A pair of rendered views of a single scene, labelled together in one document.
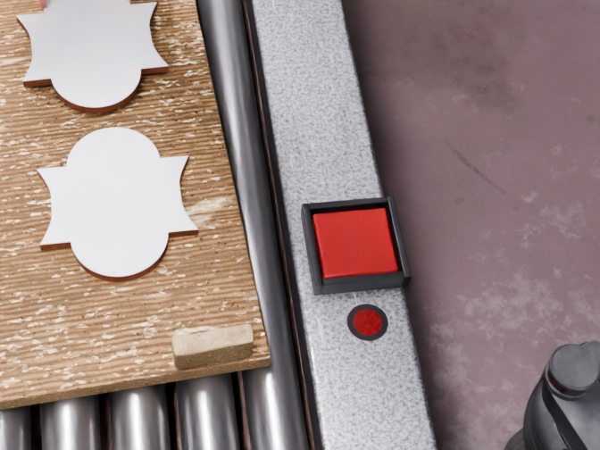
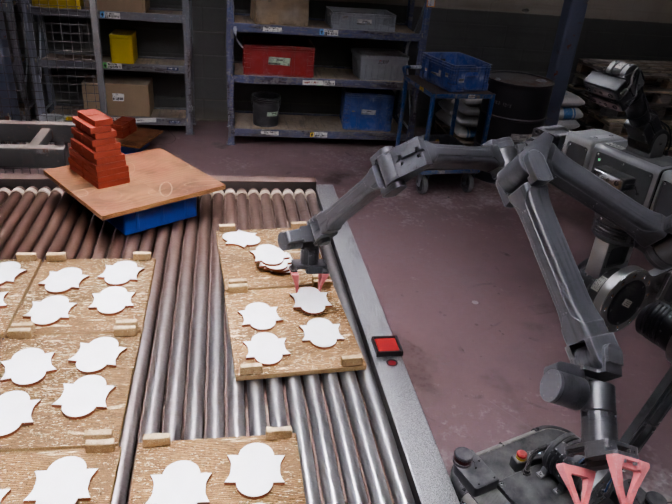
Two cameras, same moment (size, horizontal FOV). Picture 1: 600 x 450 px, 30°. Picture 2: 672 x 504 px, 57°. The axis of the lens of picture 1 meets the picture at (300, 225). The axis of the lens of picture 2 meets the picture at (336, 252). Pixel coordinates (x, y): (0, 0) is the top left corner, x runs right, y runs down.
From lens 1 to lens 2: 101 cm
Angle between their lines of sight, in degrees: 29
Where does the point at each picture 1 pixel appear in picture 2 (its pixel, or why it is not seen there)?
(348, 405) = (388, 379)
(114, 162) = (320, 324)
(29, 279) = (299, 348)
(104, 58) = (315, 303)
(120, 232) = (323, 338)
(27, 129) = (294, 318)
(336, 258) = (382, 347)
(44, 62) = (298, 303)
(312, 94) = (371, 316)
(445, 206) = not seen: hidden behind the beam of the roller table
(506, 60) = (431, 375)
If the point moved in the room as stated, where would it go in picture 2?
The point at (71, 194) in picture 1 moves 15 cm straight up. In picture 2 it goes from (309, 330) to (312, 285)
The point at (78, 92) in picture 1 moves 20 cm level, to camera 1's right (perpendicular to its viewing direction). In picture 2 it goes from (308, 309) to (375, 317)
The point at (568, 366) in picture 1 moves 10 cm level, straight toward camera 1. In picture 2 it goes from (461, 453) to (449, 470)
